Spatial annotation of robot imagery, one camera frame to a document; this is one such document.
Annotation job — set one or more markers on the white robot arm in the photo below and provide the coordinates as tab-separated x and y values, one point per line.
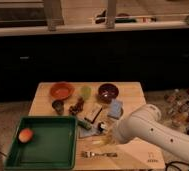
144	124

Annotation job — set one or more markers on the green plastic tray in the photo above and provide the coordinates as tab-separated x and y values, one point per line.
52	147

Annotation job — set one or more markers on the green plastic cup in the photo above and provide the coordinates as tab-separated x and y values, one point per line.
85	92

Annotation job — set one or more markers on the dark purple bowl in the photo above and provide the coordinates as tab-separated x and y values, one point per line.
107	92

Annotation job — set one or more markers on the white and brown box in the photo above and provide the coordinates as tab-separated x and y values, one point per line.
93	113

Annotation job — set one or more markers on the brown toy figure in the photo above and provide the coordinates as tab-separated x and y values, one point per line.
78	107

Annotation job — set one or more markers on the blue sponge block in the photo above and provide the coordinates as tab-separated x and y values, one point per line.
115	109

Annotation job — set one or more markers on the orange bowl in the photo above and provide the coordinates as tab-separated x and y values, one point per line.
61	90

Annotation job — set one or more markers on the grey blue cloth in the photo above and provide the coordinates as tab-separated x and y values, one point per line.
94	131

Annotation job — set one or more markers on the silver fork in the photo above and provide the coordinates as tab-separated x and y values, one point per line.
89	154

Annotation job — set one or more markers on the wooden railing shelf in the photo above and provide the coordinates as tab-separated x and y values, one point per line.
84	16

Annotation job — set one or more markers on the orange peach fruit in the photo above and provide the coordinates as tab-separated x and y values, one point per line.
25	135

